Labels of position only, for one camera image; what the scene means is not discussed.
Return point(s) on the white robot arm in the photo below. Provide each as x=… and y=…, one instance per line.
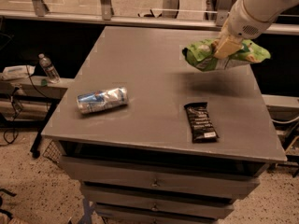
x=276, y=8

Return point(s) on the top grey drawer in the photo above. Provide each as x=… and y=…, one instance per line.
x=159, y=178

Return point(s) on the middle grey drawer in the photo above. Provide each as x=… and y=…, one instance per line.
x=156, y=203

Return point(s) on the grey drawer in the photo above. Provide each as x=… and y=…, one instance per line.
x=159, y=178
x=156, y=203
x=148, y=217

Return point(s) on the wire mesh basket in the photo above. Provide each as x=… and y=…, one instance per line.
x=52, y=153

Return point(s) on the metal window railing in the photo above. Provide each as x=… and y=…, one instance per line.
x=178, y=14

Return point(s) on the green rice chip bag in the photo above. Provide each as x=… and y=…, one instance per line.
x=200, y=55

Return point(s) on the grey side bench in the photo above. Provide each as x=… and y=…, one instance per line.
x=31, y=89

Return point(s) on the white tissue pack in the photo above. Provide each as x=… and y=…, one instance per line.
x=17, y=72

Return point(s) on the crushed silver blue can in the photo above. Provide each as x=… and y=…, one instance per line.
x=102, y=100

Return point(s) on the clear plastic water bottle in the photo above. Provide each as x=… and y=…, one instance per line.
x=48, y=67

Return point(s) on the black rxbar chocolate bar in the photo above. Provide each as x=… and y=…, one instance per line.
x=200, y=123

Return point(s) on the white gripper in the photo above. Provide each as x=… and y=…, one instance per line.
x=242, y=22

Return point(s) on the grey drawer cabinet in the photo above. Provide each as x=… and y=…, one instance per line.
x=153, y=128

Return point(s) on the bottom grey drawer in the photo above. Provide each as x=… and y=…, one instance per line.
x=148, y=217

